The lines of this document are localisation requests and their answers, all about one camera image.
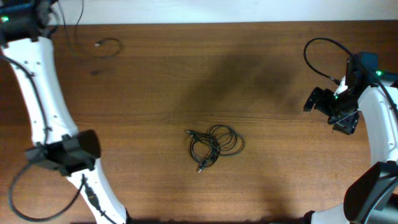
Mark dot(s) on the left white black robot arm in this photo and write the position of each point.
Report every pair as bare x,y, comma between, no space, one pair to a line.
58,144

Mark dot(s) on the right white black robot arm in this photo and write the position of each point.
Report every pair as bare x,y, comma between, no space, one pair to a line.
368,92

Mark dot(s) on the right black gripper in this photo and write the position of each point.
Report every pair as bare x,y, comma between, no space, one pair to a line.
344,124

